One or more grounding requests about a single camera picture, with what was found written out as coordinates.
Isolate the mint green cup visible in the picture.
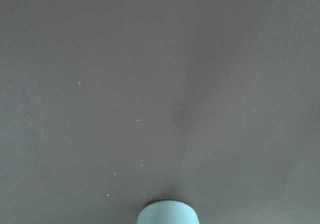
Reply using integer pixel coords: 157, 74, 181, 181
136, 201, 200, 224

